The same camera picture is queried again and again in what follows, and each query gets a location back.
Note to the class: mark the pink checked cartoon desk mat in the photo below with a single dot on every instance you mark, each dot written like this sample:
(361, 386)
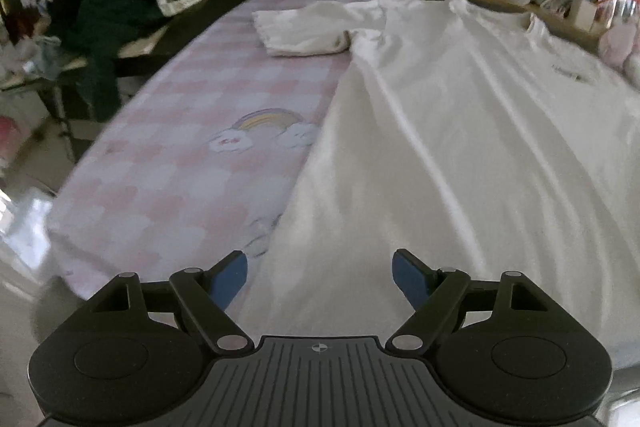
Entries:
(200, 82)

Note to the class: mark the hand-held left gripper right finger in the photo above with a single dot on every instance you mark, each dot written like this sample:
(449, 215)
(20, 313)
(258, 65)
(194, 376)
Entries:
(410, 279)

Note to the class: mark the white pink plush bunny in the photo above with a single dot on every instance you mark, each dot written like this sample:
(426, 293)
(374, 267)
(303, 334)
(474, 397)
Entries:
(620, 49)

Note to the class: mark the pile of clothes on chair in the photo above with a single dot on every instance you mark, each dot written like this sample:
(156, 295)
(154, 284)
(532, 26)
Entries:
(200, 22)

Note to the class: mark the white T-shirt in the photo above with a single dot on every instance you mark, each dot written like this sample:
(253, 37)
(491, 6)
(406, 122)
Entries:
(450, 132)

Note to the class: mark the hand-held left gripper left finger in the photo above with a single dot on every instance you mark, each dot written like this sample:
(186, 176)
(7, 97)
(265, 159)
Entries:
(230, 279)

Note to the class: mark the white pen holder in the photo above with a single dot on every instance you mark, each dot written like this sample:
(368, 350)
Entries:
(587, 13)

